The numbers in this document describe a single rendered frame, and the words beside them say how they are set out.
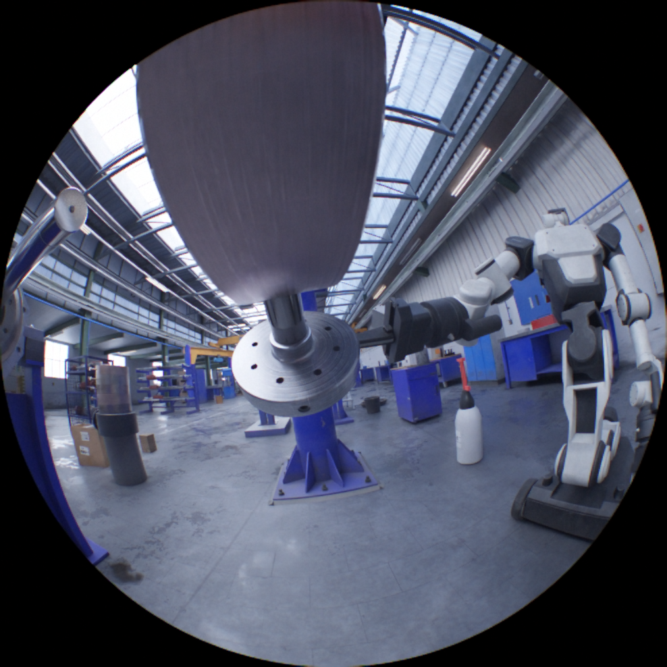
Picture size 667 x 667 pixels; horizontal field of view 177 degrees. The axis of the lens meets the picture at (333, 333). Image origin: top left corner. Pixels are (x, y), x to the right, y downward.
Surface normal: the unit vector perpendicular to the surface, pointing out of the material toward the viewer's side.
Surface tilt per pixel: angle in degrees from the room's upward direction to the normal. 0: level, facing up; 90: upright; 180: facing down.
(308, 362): 49
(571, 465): 78
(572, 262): 69
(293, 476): 90
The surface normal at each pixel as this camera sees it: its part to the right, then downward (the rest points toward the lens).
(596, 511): -0.79, -0.61
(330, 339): -0.06, -0.78
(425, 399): 0.10, -0.20
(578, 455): -0.98, -0.08
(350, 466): -0.29, -0.14
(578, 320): -0.94, -0.30
